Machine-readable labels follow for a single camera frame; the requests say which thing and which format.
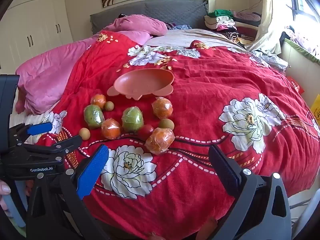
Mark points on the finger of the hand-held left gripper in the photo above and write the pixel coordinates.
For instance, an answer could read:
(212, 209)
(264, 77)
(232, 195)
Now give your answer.
(40, 128)
(62, 144)

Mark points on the cream curtain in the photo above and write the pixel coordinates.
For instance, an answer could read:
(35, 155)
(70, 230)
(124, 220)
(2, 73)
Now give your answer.
(267, 17)

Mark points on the person's left hand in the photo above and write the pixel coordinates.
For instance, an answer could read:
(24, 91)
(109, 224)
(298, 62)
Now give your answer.
(3, 188)

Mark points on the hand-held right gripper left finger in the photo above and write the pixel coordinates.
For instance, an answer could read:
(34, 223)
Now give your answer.
(92, 170)

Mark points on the dark clothes on sill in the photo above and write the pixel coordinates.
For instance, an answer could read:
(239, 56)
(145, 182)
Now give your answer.
(297, 36)

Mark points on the red tomato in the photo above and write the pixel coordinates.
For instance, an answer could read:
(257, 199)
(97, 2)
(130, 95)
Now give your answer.
(145, 132)

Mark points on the red bag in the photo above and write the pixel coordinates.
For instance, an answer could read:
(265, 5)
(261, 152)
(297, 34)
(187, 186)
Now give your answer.
(295, 84)

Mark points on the plastic-wrapped green fruit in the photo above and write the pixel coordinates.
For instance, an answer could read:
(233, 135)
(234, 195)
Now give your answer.
(132, 119)
(93, 116)

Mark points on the window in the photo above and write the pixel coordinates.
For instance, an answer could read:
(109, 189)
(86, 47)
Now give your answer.
(300, 2)

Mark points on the plastic-wrapped orange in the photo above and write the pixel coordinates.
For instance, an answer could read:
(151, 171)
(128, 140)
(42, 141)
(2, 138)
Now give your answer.
(111, 129)
(160, 140)
(162, 108)
(98, 100)

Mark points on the pink quilt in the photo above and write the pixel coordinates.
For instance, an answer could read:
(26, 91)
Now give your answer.
(50, 75)

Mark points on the beige bed sheet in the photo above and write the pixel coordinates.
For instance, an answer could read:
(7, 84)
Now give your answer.
(195, 36)

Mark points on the white wardrobe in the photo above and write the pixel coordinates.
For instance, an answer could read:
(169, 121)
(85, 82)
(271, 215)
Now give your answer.
(37, 25)

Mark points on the striped dark pillow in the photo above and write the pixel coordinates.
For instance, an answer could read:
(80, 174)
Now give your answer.
(170, 25)

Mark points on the yellow bag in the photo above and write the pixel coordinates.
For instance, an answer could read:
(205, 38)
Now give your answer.
(316, 113)

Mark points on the red floral blanket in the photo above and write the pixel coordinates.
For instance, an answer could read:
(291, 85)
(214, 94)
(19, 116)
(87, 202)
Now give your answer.
(212, 85)

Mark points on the crumpled white clothing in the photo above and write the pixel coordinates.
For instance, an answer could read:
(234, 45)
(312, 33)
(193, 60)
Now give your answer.
(272, 60)

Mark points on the blue floral pillow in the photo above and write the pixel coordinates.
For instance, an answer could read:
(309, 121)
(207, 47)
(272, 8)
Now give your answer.
(184, 26)

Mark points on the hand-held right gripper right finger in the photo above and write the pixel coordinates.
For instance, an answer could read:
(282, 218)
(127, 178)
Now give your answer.
(225, 167)

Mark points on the grey quilted headboard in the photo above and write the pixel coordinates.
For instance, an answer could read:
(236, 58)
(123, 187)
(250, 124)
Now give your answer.
(150, 10)

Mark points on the small brown longan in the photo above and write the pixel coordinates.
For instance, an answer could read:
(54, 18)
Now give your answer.
(166, 123)
(109, 105)
(84, 133)

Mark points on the pile of folded clothes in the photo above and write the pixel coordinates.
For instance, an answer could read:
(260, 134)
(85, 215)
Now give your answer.
(225, 22)

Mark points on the green sill cushion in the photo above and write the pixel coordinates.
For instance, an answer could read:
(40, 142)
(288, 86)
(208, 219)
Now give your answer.
(305, 51)

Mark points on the pink plastic bowl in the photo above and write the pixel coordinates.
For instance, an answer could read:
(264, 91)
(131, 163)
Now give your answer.
(142, 82)

